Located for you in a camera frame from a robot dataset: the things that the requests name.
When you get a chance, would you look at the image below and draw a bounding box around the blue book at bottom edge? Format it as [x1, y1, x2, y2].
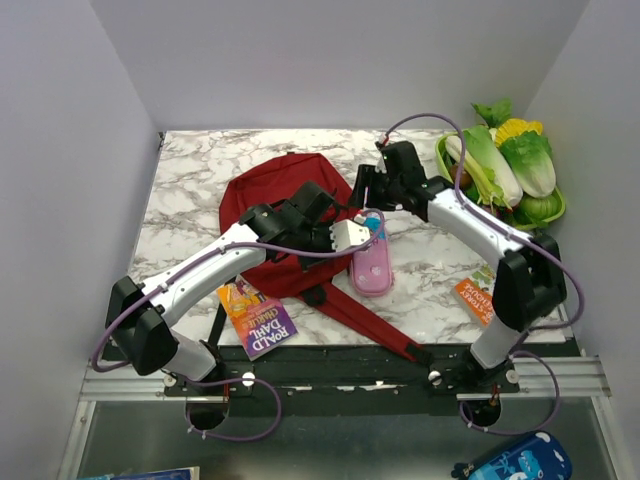
[110, 466, 200, 480]

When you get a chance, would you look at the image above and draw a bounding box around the white green bok choy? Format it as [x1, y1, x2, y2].
[463, 125, 523, 209]

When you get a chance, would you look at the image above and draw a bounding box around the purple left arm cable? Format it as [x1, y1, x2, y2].
[89, 209, 387, 443]

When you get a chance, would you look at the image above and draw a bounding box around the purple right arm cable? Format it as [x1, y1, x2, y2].
[377, 112, 586, 436]

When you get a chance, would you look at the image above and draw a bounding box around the orange green Treehouse book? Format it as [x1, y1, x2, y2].
[451, 265, 496, 327]

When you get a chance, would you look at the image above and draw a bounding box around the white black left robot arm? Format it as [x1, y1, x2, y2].
[106, 182, 338, 395]

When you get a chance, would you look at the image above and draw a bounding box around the dark blue pencil case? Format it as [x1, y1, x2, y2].
[451, 431, 573, 480]

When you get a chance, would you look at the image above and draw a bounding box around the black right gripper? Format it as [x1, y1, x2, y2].
[344, 164, 403, 213]

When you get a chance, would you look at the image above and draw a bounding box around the pink blue pencil case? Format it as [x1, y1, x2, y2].
[349, 229, 394, 297]

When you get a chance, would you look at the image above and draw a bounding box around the orange purple Roald Dahl book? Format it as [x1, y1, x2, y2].
[216, 279, 298, 361]

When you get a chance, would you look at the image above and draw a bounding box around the green napa cabbage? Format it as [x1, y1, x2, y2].
[498, 131, 556, 198]

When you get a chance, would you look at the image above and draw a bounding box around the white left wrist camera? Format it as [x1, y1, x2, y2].
[329, 219, 371, 252]

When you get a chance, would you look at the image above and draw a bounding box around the brown mushroom toy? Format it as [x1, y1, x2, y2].
[449, 165, 473, 190]

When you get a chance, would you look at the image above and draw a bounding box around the green vegetable basket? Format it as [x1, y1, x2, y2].
[435, 134, 566, 231]

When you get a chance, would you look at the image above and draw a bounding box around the green round pumpkin toy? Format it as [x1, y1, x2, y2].
[513, 194, 560, 226]

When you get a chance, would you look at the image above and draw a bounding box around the yellow corn toy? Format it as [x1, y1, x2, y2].
[493, 118, 544, 147]

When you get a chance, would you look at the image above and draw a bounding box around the red student backpack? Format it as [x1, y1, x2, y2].
[219, 153, 432, 365]

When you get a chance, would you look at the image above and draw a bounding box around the aluminium rail frame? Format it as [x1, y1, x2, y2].
[80, 357, 611, 402]

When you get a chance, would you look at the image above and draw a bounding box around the green leafy vegetable toy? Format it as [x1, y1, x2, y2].
[471, 98, 512, 128]

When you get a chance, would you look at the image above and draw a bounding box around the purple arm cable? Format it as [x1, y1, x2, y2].
[89, 209, 387, 443]
[377, 112, 586, 436]

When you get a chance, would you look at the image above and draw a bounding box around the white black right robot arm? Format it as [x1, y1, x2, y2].
[350, 141, 567, 392]

